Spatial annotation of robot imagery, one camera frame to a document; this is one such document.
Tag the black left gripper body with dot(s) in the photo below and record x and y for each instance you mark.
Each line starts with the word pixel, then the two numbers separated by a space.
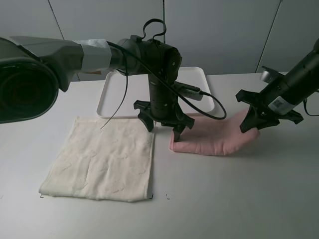
pixel 163 105

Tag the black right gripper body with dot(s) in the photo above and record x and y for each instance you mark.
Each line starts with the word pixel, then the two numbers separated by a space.
pixel 269 102

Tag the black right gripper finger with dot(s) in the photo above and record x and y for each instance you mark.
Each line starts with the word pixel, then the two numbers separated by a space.
pixel 251 120
pixel 267 122

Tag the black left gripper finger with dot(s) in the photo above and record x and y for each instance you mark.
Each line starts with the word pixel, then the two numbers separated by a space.
pixel 177 131
pixel 147 121

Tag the pink towel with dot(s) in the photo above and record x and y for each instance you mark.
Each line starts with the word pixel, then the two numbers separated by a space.
pixel 214 137

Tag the cream white towel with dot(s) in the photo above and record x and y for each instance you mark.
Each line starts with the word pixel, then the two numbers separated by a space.
pixel 103 160

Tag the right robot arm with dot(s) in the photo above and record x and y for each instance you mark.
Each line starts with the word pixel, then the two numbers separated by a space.
pixel 303 79

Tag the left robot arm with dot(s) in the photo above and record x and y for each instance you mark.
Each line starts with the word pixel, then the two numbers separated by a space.
pixel 33 70

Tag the white plastic tray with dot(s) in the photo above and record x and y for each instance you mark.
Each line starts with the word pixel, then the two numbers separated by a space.
pixel 139 89

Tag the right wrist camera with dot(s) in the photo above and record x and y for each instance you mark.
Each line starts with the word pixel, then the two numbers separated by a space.
pixel 268 76

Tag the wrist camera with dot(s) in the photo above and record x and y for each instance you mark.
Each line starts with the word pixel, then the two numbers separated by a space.
pixel 268 76
pixel 188 91

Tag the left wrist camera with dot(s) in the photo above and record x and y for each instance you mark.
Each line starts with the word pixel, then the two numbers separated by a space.
pixel 188 91

